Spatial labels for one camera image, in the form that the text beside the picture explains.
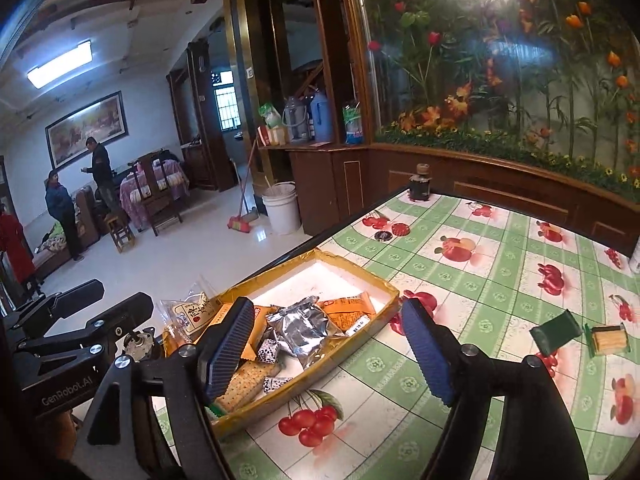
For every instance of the dark green snack packet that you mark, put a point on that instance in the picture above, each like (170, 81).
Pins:
(557, 335)

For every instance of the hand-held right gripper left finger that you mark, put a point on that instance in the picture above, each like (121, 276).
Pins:
(230, 350)

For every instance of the dark round lid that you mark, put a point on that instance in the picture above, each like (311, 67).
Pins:
(383, 236)

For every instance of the dark glass jar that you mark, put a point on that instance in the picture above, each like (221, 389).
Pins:
(419, 185)

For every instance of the white plastic bucket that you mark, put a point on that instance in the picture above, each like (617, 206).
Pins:
(281, 210)

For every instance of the barred window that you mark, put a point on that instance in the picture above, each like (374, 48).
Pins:
(225, 105)

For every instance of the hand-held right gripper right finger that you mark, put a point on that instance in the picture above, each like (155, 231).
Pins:
(427, 355)

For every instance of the grey thermos jug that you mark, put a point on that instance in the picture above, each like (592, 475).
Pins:
(296, 120)

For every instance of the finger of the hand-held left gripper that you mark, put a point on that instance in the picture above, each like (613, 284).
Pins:
(65, 302)
(125, 315)

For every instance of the sofa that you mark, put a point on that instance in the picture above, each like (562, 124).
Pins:
(50, 250)

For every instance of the yellow orange carton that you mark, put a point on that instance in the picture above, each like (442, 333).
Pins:
(272, 136)

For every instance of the yellow cardboard box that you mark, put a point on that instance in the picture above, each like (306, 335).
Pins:
(350, 350)

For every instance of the wooden chair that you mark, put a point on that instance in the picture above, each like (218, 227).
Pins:
(160, 200)

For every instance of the ceiling light panel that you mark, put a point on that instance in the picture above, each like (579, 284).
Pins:
(60, 62)

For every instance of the green white bag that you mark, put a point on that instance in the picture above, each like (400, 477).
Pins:
(270, 115)

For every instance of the small wooden stool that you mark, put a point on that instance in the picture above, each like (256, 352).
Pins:
(120, 232)

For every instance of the green fruit print tablecloth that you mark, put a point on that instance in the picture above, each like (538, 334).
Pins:
(380, 410)

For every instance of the red broom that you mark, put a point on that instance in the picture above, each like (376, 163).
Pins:
(242, 210)

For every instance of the framed landscape painting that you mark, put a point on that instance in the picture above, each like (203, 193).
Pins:
(85, 127)

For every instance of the wooden base cabinet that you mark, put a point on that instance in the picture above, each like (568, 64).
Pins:
(330, 185)

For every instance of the blue thermos jug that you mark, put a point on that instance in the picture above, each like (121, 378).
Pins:
(321, 117)

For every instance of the table with pink cloth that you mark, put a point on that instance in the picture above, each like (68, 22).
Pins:
(135, 185)

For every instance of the gold framed glass pillar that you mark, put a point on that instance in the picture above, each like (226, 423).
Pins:
(250, 85)

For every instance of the silver foil snack packet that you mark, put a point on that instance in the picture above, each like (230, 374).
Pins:
(300, 327)

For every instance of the small blue white candy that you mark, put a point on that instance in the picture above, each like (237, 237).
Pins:
(267, 350)
(276, 385)

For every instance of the green-ended cracker packet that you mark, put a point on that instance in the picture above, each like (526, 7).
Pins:
(607, 338)
(247, 387)

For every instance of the glass flower display case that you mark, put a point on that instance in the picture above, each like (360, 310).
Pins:
(500, 85)

